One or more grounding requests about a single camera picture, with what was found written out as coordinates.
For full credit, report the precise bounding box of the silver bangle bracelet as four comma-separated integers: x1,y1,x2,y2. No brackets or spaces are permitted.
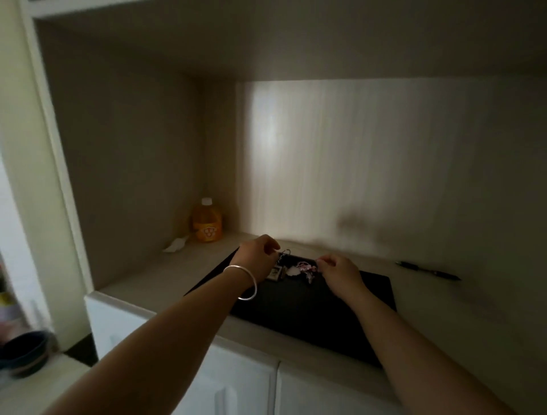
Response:
223,265,258,301

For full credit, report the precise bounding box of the orange juice bottle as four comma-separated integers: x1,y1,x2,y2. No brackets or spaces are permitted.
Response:
191,197,223,243

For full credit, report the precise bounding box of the dark blue bowl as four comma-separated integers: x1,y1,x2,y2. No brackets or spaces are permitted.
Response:
0,330,51,379

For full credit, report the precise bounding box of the white cabinet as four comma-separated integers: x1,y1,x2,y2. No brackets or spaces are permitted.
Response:
84,292,407,415

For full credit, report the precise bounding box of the person's left hand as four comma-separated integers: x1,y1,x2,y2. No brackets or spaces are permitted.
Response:
229,234,281,283

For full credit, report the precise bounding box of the person's left forearm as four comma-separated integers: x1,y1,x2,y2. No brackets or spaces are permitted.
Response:
43,265,266,415

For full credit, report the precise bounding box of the white crumpled wrapper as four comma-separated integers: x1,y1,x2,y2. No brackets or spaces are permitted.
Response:
162,235,190,253

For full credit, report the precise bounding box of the keychain with charms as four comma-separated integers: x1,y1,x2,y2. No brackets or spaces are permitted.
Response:
267,249,319,284

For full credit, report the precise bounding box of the black mat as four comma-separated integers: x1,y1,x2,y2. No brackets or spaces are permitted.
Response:
185,248,397,369

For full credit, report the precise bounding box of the person's right forearm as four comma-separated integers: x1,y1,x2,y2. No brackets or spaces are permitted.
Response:
342,288,520,415

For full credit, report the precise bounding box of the person's right hand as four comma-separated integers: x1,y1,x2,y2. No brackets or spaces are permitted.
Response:
316,255,369,304

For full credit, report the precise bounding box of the black pen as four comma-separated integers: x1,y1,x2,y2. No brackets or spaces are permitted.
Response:
395,261,462,281

